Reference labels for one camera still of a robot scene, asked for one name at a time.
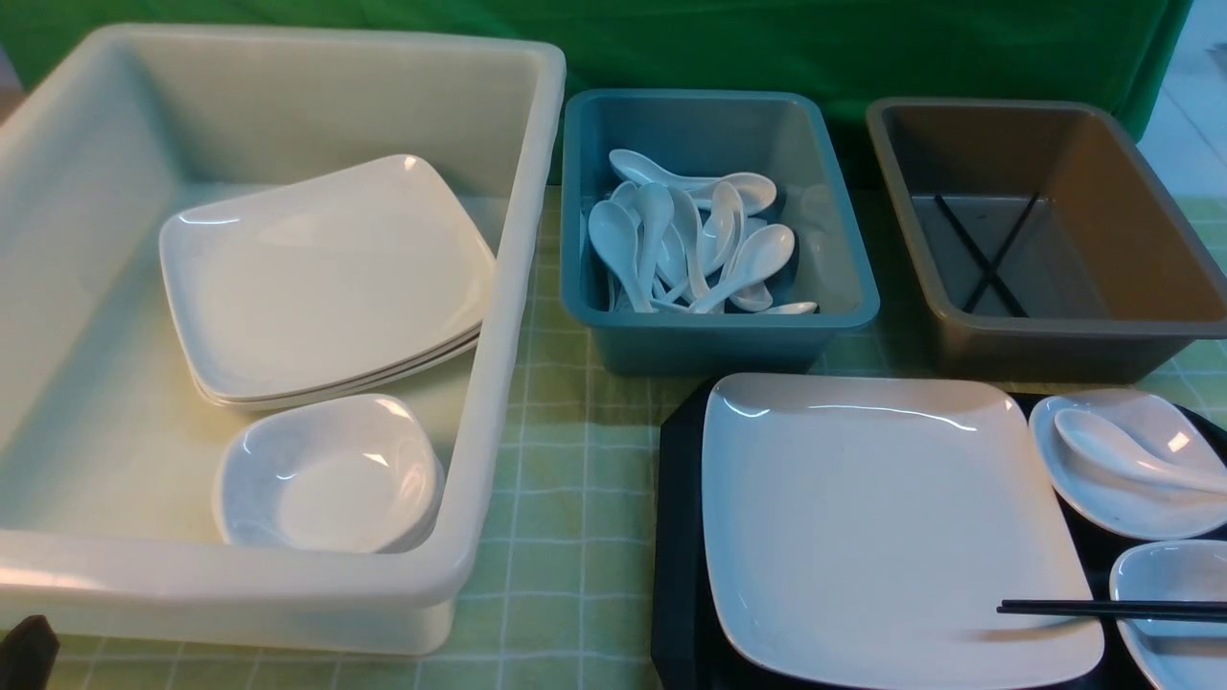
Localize stacked white square plates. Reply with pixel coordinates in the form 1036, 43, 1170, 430
158, 153, 497, 406

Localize white soup spoon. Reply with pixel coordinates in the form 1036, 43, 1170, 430
1054, 409, 1226, 496

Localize pile of white spoons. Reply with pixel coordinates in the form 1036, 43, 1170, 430
587, 149, 817, 316

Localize green checked tablecloth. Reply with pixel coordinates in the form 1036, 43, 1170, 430
38, 187, 1227, 690

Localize brown plastic bin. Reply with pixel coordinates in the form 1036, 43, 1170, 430
865, 97, 1226, 384

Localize large white plastic tub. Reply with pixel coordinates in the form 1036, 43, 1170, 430
2, 25, 567, 656

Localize teal plastic bin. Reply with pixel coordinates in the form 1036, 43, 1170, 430
560, 88, 880, 379

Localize large white square plate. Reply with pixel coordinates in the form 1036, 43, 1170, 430
701, 373, 1106, 689

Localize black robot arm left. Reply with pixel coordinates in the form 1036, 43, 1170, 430
1, 614, 60, 690

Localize stacked white bowls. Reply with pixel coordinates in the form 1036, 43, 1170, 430
212, 394, 445, 554

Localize green backdrop cloth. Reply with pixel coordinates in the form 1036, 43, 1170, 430
1, 1, 1191, 187

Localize black chopstick pair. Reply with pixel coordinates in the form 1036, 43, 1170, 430
995, 599, 1226, 624

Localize black plastic tray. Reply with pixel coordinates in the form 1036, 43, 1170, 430
650, 379, 1226, 689

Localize crossed black chopsticks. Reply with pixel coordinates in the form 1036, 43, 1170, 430
934, 192, 1042, 318

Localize white bowl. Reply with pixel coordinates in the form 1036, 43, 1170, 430
1029, 388, 1226, 541
1109, 539, 1226, 689

